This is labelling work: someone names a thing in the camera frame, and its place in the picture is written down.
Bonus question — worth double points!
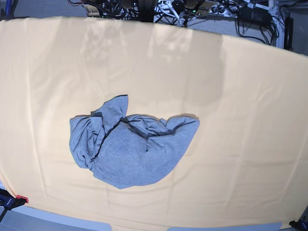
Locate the blue clamp right corner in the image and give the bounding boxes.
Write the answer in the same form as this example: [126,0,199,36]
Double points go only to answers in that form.
[289,220,308,231]

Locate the black power adapter brick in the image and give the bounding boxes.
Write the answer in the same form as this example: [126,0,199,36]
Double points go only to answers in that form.
[238,7,271,23]

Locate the grey t-shirt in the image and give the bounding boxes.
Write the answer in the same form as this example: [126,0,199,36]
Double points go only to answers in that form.
[69,95,200,189]

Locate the yellow table cloth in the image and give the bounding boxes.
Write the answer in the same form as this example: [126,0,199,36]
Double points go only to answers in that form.
[0,17,308,231]

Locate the tangle of black cables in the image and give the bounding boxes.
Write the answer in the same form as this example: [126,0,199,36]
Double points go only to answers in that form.
[234,4,281,46]

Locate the black robot base post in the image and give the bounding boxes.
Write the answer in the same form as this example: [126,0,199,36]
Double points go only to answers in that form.
[137,0,158,23]

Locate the blue clamp with red tip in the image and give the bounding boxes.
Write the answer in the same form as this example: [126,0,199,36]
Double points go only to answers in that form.
[0,189,28,221]

